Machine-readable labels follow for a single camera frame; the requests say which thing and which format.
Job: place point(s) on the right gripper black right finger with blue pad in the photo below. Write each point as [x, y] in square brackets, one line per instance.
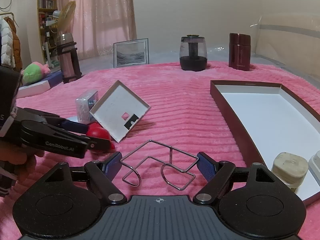
[248, 202]

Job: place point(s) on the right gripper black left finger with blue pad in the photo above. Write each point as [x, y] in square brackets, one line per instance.
[68, 202]

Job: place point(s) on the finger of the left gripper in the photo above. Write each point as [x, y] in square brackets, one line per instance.
[57, 121]

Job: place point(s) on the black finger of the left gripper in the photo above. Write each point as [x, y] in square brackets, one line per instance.
[49, 138]

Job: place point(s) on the large grey power adapter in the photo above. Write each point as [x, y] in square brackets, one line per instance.
[291, 169]

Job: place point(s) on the red round bird toy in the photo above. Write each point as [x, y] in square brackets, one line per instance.
[97, 131]

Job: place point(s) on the small white plug adapter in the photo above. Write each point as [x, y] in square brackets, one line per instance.
[314, 166]

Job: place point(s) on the metal wire puzzle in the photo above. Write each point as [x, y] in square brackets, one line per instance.
[164, 164]

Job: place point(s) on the person's hand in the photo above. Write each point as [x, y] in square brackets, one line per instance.
[17, 162]

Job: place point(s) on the white puffer jacket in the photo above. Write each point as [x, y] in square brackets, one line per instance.
[7, 52]

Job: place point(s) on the green pink plush toy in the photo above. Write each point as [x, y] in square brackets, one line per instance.
[34, 72]

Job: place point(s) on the brown jacket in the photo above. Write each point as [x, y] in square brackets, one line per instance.
[16, 45]

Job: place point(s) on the light blue computer mouse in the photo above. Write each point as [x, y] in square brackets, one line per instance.
[72, 119]

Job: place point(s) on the white blue flat box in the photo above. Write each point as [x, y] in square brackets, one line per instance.
[40, 87]

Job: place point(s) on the clear plastic wrapped box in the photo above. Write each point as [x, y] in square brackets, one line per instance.
[84, 103]

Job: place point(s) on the pink thermos black holder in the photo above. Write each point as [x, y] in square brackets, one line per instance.
[68, 58]

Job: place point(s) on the wooden bookshelf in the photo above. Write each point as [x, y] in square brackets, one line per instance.
[47, 16]

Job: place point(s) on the yellow electric fan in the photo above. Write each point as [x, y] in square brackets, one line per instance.
[66, 16]

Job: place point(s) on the white square box lid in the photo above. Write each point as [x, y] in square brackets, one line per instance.
[118, 110]

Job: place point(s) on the brown tray white inside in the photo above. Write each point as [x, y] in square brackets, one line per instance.
[266, 119]

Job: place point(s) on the pink fuzzy blanket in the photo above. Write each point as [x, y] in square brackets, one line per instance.
[183, 114]

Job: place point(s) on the pink curtain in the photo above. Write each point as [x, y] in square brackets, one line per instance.
[98, 24]

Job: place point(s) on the framed sand picture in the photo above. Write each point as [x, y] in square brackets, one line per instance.
[131, 53]

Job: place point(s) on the dark red thermos jar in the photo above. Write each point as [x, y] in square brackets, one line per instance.
[239, 51]

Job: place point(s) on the glass teapot black base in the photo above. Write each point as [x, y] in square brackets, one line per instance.
[193, 53]

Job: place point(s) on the clear plastic sheet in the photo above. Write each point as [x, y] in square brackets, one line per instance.
[290, 41]

